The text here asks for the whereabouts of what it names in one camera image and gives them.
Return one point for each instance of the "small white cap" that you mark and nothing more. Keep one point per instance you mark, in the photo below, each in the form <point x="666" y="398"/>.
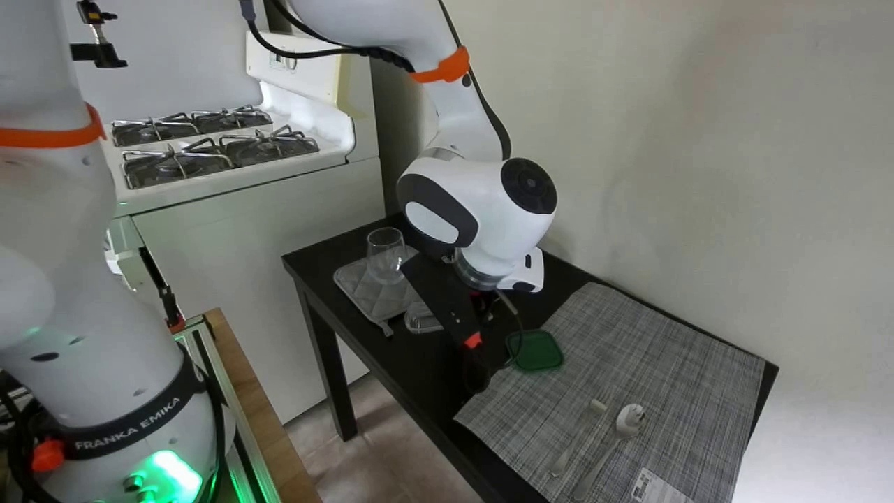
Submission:
<point x="628" y="420"/>

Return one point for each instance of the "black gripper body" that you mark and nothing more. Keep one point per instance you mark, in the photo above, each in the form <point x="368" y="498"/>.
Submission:
<point x="477" y="325"/>

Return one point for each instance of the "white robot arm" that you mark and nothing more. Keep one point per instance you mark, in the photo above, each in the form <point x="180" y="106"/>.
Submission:
<point x="121" y="416"/>

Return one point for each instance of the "black side table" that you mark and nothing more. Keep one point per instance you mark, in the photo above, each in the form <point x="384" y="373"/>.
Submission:
<point x="419" y="371"/>

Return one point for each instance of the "white stove with burners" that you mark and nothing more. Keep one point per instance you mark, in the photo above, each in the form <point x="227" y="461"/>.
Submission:
<point x="227" y="163"/>

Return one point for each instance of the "grey woven placemat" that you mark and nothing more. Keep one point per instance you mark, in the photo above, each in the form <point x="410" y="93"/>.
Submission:
<point x="557" y="430"/>

